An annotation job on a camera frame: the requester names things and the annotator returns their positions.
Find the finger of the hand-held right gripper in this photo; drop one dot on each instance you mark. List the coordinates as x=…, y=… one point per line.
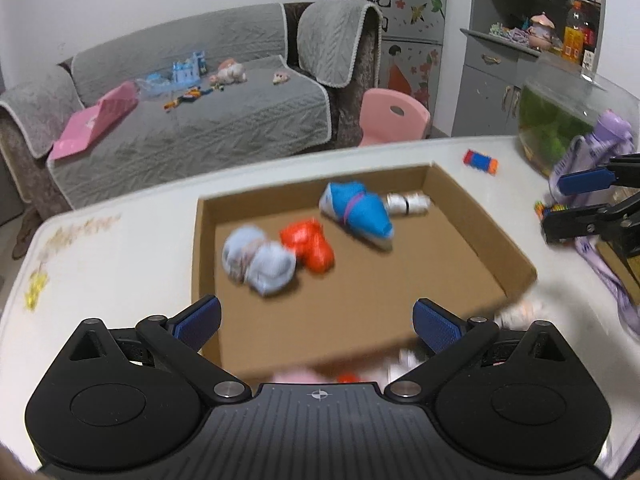
x=570, y=222
x=585, y=182

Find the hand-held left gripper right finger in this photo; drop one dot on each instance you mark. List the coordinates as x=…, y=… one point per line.
x=435, y=327

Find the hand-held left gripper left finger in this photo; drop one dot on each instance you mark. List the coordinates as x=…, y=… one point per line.
x=197, y=322

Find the brown cardboard box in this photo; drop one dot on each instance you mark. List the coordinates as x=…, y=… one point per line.
x=400, y=270

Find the white desktop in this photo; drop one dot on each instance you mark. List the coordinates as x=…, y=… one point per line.
x=125, y=260

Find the colourful block cube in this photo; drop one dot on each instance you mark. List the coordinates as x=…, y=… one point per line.
x=542, y=206

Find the purple water bottle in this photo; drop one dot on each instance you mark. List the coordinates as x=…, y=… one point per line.
x=615, y=127

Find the glass fish bowl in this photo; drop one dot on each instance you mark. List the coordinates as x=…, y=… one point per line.
x=545, y=125

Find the light blue cloth bundle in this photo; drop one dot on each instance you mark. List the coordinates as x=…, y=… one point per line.
x=260, y=265

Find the orange and blue toy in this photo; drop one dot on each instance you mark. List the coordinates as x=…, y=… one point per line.
x=477, y=159

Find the white roll with black band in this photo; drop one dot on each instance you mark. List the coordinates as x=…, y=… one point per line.
x=417, y=203

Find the blue bundle with purple band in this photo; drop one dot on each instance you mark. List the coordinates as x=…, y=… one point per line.
x=360, y=210

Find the grey cabinet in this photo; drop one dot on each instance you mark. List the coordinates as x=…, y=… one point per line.
x=480, y=90

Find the dark sauce bottle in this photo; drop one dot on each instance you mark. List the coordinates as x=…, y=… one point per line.
x=591, y=37

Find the orange soda bottle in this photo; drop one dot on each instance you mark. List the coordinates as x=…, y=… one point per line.
x=575, y=35

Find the pink teapot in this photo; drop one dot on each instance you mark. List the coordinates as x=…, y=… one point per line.
x=541, y=32

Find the grey quilted sofa seat cover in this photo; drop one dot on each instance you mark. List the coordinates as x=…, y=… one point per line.
x=200, y=125

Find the pink plastic chair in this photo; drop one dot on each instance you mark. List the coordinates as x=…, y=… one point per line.
x=390, y=120

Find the grey refrigerator with flower decals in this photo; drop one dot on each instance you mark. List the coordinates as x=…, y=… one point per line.
x=415, y=60

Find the small scattered toy pieces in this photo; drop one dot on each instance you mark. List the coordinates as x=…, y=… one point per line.
x=190, y=95

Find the light blue plastic toy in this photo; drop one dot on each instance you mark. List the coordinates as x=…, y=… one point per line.
x=155, y=82

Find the blue toy castle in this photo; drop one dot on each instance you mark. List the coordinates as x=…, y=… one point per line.
x=187, y=71

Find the pink and white plush toy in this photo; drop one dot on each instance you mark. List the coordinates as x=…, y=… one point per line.
x=227, y=72

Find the grey covered sofa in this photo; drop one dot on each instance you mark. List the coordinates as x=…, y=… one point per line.
x=360, y=55

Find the small pink toy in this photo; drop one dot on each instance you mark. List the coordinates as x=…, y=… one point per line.
x=281, y=77

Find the grey quilted armrest cover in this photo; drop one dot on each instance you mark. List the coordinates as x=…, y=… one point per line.
x=35, y=110
x=330, y=40

